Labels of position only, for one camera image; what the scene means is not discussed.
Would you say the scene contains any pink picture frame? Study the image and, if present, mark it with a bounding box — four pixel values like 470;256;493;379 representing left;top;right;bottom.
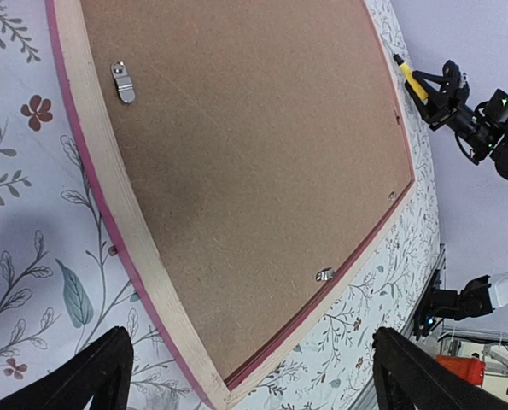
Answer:
46;1;416;409

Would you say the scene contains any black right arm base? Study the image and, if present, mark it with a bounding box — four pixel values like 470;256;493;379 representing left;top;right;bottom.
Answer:
412;268;445;341

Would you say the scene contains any red box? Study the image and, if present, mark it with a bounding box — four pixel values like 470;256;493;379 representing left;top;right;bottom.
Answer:
435;355;486;387

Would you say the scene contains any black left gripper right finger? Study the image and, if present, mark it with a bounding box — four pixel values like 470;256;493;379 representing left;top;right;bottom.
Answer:
372;327;508;410

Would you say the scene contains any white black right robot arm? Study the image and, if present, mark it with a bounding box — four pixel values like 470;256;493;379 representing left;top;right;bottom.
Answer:
394;56;508;334

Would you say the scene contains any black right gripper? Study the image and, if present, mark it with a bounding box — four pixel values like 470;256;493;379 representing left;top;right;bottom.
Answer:
404;59;508;166

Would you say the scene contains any yellow handled screwdriver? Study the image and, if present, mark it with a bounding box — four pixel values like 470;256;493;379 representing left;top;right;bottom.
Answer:
393;54;429;102

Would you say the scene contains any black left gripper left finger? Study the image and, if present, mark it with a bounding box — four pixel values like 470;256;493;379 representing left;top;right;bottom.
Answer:
0;326;134;410

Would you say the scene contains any floral patterned table mat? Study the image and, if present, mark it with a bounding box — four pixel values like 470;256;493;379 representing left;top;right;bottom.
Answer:
0;1;440;409

